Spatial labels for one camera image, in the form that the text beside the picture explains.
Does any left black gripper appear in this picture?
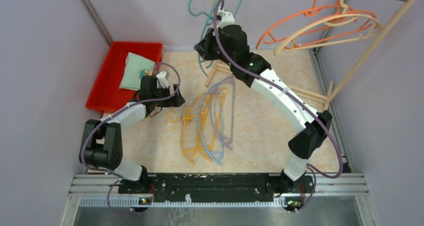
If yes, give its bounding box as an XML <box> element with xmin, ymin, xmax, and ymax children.
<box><xmin>152</xmin><ymin>84</ymin><xmax>185</xmax><ymax>107</ymax></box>

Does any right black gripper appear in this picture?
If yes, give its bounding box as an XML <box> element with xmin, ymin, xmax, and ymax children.
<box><xmin>195</xmin><ymin>28</ymin><xmax>235</xmax><ymax>67</ymax></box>

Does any light blue plastic hanger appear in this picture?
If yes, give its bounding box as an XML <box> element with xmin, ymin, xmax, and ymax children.
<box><xmin>197</xmin><ymin>90</ymin><xmax>226</xmax><ymax>166</ymax></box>

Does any orange plastic hanger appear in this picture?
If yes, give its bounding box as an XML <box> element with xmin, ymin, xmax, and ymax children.
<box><xmin>258</xmin><ymin>0</ymin><xmax>359</xmax><ymax>48</ymax></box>
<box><xmin>255</xmin><ymin>0</ymin><xmax>379</xmax><ymax>50</ymax></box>

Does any teal plastic hanger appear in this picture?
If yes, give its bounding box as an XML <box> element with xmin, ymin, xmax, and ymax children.
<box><xmin>187</xmin><ymin>0</ymin><xmax>243</xmax><ymax>77</ymax></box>

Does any beige plastic hanger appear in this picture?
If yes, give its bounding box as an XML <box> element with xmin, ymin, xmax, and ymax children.
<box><xmin>273</xmin><ymin>0</ymin><xmax>382</xmax><ymax>55</ymax></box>

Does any lilac plastic hanger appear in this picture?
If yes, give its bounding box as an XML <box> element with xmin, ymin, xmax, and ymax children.
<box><xmin>197</xmin><ymin>76</ymin><xmax>236</xmax><ymax>160</ymax></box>

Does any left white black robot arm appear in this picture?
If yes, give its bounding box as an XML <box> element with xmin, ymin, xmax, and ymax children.
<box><xmin>78</xmin><ymin>74</ymin><xmax>185</xmax><ymax>193</ymax></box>

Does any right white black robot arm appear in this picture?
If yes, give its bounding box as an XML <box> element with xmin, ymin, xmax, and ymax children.
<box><xmin>193</xmin><ymin>24</ymin><xmax>333</xmax><ymax>192</ymax></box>

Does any light green folded cloth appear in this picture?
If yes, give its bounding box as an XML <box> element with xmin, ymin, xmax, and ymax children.
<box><xmin>119</xmin><ymin>52</ymin><xmax>155</xmax><ymax>91</ymax></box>

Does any red plastic tray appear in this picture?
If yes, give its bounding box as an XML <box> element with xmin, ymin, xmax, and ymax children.
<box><xmin>85</xmin><ymin>41</ymin><xmax>163</xmax><ymax>114</ymax></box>

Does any wooden clothes rack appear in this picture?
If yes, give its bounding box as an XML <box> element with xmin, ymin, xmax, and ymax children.
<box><xmin>212</xmin><ymin>0</ymin><xmax>416</xmax><ymax>109</ymax></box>

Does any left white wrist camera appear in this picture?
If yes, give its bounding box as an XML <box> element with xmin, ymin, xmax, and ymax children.
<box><xmin>155</xmin><ymin>71</ymin><xmax>169</xmax><ymax>89</ymax></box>

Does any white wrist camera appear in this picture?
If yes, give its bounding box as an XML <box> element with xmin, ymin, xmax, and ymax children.
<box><xmin>217</xmin><ymin>9</ymin><xmax>235</xmax><ymax>28</ymax></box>
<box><xmin>155</xmin><ymin>71</ymin><xmax>169</xmax><ymax>89</ymax></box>

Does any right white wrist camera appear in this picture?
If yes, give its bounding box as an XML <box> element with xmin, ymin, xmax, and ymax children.
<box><xmin>217</xmin><ymin>9</ymin><xmax>235</xmax><ymax>28</ymax></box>

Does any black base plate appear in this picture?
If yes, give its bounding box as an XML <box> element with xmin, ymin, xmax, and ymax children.
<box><xmin>118</xmin><ymin>173</ymin><xmax>313</xmax><ymax>203</ymax></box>

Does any aluminium frame rail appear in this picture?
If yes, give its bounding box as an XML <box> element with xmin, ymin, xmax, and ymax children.
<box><xmin>69</xmin><ymin>173</ymin><xmax>369</xmax><ymax>208</ymax></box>

